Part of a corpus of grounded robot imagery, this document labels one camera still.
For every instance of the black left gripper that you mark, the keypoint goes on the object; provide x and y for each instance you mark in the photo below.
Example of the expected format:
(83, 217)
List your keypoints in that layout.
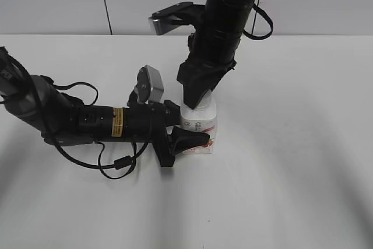
(149, 123)

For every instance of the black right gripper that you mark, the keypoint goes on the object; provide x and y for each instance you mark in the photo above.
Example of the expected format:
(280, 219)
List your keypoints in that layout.
(211, 56)

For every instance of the white plastic bottle cap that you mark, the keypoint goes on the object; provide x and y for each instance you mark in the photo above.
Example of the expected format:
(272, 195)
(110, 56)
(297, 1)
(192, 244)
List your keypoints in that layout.
(205, 101)

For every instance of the white strawberry yogurt bottle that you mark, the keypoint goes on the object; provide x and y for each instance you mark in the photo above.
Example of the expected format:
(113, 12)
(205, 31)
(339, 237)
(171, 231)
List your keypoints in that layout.
(201, 121)

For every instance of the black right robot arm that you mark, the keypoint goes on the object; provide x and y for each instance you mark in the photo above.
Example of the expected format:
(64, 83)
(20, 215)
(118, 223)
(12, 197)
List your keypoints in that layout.
(227, 13)

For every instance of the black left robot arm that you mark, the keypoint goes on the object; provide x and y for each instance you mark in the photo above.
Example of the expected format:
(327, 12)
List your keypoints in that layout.
(64, 120)

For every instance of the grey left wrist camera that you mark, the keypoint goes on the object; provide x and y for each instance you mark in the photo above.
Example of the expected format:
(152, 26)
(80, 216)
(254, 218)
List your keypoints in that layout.
(149, 86)

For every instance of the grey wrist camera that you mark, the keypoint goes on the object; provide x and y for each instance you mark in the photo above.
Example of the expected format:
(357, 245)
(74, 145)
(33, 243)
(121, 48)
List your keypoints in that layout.
(149, 86)
(174, 16)

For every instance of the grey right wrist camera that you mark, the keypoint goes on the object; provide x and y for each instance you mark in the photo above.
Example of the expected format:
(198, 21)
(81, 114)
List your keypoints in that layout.
(174, 16)

